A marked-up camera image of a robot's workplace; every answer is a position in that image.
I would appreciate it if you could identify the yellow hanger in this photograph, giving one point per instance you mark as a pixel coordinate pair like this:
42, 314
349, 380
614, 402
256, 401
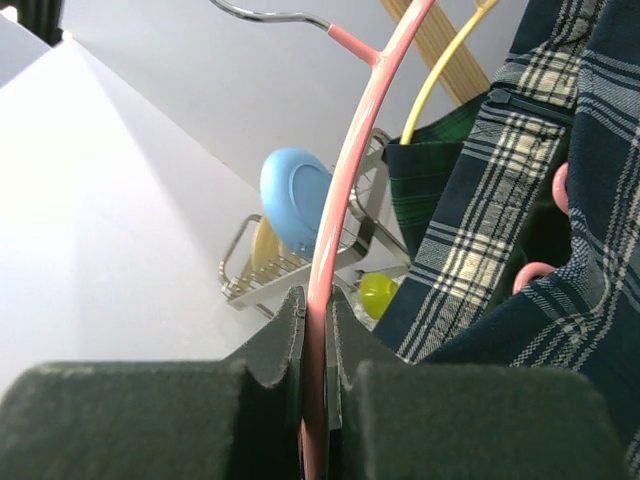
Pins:
482, 8

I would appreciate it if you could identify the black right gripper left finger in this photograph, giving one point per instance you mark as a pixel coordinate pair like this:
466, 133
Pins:
236, 418

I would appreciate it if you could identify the wooden clothes rack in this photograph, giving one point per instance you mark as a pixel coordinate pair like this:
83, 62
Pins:
463, 78

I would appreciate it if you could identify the cream plate right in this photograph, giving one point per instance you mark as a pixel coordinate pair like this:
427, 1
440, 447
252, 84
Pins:
267, 253

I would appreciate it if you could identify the navy cream plaid skirt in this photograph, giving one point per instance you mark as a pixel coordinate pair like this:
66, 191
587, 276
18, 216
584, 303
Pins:
531, 258

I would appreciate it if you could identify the yellow-green bowl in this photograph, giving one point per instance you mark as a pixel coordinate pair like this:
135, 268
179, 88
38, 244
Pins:
376, 292

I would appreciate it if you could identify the green tartan skirt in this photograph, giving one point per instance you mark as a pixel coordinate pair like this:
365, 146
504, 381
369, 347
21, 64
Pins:
419, 171

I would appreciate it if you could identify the pink wavy hanger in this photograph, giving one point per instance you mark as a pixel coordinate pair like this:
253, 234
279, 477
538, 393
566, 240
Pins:
313, 433

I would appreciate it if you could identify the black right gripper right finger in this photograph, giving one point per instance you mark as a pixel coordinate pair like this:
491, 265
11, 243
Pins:
390, 420

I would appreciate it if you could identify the blue plate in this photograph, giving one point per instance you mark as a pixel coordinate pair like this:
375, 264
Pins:
293, 187

